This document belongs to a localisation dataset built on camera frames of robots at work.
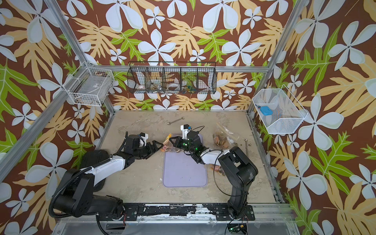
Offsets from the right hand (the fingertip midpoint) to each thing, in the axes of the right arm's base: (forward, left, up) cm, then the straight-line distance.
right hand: (168, 138), depth 86 cm
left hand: (-2, +5, -4) cm, 7 cm away
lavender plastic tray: (-14, -7, -15) cm, 21 cm away
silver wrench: (+24, +3, -14) cm, 28 cm away
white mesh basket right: (+5, -65, +16) cm, 67 cm away
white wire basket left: (+24, +47, +19) cm, 56 cm away
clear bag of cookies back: (+7, -37, -11) cm, 39 cm away
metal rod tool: (+8, -53, -15) cm, 56 cm away
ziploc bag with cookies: (-2, 0, -5) cm, 6 cm away
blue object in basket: (+13, -59, +10) cm, 61 cm away
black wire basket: (+39, -1, +17) cm, 42 cm away
